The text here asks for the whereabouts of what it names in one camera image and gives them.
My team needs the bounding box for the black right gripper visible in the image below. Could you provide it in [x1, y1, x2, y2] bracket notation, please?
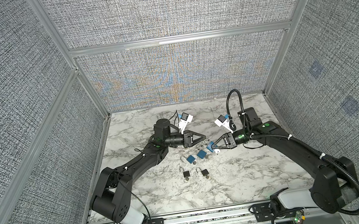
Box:
[209, 127, 253, 153]

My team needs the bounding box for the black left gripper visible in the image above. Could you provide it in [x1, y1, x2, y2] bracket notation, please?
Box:
[162, 128, 206, 153]

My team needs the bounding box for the blue padlock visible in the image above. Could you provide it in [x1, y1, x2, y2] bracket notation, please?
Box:
[197, 147, 208, 159]
[180, 155, 196, 165]
[206, 141, 220, 155]

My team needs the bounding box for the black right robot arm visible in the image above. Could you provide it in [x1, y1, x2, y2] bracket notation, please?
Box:
[210, 107, 359, 218]

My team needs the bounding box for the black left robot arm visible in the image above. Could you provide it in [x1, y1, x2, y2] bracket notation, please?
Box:
[89, 113, 206, 224]

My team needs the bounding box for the black padlock right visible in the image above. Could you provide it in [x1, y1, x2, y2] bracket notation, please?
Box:
[196, 167, 210, 179]

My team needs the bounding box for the black padlock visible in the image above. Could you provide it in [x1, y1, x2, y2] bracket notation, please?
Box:
[196, 167, 210, 179]
[179, 167, 191, 181]

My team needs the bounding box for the black padlock left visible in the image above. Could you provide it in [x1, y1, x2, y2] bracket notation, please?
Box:
[179, 167, 191, 181]

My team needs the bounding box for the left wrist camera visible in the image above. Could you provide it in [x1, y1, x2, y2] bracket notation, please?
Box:
[178, 112, 193, 134]

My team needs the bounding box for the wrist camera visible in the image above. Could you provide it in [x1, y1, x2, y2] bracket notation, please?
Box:
[214, 114, 237, 133]
[178, 112, 193, 134]

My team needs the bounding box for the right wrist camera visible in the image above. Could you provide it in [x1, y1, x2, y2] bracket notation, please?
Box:
[214, 114, 237, 133]

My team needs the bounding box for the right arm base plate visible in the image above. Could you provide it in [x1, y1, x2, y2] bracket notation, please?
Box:
[248, 200, 297, 222]

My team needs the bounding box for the black corrugated cable conduit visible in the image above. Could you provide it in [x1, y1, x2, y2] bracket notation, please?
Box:
[224, 73, 359, 224]

